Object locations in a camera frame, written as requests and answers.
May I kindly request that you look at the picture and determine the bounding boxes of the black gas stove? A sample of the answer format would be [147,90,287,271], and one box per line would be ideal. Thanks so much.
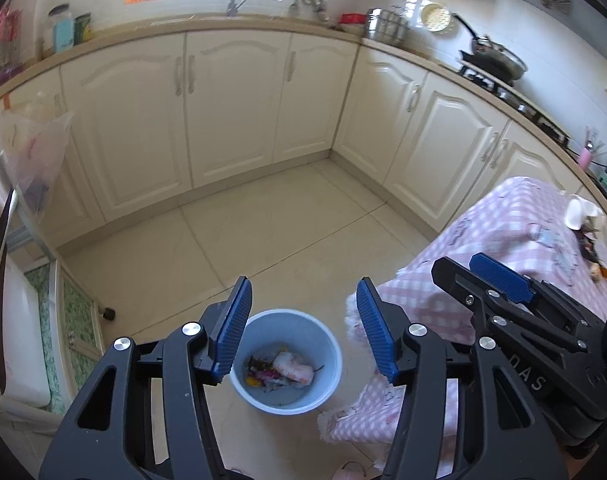
[463,67,571,146]

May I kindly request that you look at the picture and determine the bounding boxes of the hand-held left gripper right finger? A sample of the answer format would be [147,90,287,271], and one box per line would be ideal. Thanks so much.
[356,276,569,480]

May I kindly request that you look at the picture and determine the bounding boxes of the clear hanging plastic bag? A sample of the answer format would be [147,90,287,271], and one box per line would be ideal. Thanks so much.
[0,105,74,221]

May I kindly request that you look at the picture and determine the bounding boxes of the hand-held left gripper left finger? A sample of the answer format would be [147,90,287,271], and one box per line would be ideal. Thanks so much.
[38,276,254,480]

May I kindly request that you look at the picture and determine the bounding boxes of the pink checked tablecloth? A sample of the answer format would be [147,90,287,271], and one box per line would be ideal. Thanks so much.
[317,176,607,448]

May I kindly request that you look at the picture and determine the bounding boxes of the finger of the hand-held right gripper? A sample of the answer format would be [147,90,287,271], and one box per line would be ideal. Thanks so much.
[431,256,605,361]
[469,254,607,332]

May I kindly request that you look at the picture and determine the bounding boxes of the trash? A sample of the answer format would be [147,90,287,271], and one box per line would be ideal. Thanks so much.
[272,351,315,386]

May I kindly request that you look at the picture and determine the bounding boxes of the pink utensil rack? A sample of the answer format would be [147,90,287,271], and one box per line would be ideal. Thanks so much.
[0,0,27,76]

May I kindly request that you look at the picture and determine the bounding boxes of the white paper cup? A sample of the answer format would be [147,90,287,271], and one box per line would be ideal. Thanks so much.
[563,196,604,231]

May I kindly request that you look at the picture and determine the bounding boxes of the cream round colander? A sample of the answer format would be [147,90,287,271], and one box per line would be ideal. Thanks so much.
[421,2,454,34]

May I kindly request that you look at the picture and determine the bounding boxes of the steel steamer pot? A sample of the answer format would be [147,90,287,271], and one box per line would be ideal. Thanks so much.
[366,7,410,43]

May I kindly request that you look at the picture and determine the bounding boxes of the cream lower kitchen cabinets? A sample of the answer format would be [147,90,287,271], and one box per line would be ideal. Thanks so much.
[0,15,607,241]

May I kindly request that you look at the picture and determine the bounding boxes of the green patterned low cabinet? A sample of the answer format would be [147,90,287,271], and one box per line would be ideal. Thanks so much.
[24,260,107,416]

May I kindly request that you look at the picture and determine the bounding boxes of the white seat cushion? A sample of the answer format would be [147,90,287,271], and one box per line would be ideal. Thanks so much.
[0,255,52,408]

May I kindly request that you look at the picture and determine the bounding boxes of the green can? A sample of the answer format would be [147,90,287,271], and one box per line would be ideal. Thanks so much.
[74,13,94,45]

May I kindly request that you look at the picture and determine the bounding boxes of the black wok with lid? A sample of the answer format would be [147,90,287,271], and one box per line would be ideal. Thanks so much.
[451,12,529,81]

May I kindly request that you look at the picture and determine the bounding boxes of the clear jar blue label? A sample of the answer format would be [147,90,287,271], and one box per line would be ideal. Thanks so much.
[44,4,75,55]

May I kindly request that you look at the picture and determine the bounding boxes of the gold foil wrapper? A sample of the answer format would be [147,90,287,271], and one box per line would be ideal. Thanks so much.
[576,227,607,266]

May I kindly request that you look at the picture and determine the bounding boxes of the blue plastic bin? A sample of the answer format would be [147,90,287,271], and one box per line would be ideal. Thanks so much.
[228,309,343,416]

